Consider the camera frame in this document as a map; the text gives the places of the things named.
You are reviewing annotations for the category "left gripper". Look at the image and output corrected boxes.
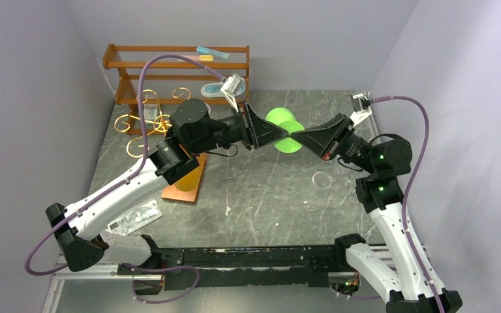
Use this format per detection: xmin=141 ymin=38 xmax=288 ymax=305
xmin=194 ymin=104 xmax=291 ymax=157

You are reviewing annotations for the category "green plastic wine glass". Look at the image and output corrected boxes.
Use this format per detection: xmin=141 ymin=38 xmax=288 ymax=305
xmin=266 ymin=108 xmax=305 ymax=154

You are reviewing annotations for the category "orange plastic wine glass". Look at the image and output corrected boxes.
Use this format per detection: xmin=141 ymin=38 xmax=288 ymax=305
xmin=174 ymin=165 xmax=204 ymax=192

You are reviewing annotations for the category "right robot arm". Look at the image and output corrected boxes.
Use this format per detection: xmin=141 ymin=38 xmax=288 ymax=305
xmin=290 ymin=114 xmax=463 ymax=312

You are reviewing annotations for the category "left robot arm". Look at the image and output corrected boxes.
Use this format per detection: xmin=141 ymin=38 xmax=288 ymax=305
xmin=46 ymin=98 xmax=288 ymax=274

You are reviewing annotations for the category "small clear glass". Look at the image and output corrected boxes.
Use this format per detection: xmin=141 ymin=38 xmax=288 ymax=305
xmin=312 ymin=171 xmax=333 ymax=189

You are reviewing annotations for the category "wooden shelf rack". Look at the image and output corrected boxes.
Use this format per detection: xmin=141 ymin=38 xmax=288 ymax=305
xmin=102 ymin=44 xmax=251 ymax=114

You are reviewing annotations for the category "blue toothbrush package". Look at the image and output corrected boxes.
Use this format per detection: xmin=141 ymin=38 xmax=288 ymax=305
xmin=200 ymin=82 xmax=246 ymax=98

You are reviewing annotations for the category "small box on shelf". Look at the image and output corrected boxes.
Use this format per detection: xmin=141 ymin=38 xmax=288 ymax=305
xmin=144 ymin=103 xmax=159 ymax=122

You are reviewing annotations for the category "packaged item on table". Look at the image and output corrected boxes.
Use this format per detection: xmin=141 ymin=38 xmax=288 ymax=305
xmin=106 ymin=198 xmax=162 ymax=236

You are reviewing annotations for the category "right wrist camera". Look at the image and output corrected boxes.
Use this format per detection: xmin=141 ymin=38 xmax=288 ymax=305
xmin=350 ymin=91 xmax=372 ymax=127

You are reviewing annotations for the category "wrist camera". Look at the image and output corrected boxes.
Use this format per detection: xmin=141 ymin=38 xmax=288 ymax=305
xmin=350 ymin=91 xmax=372 ymax=127
xmin=220 ymin=74 xmax=246 ymax=113

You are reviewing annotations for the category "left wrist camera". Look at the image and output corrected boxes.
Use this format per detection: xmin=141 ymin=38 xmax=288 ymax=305
xmin=220 ymin=74 xmax=246 ymax=113

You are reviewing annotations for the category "gold wire wine glass rack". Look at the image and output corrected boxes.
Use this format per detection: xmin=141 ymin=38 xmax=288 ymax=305
xmin=113 ymin=87 xmax=209 ymax=204

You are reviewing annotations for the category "black base frame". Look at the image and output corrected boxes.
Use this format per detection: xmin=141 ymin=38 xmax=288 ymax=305
xmin=116 ymin=235 xmax=429 ymax=299

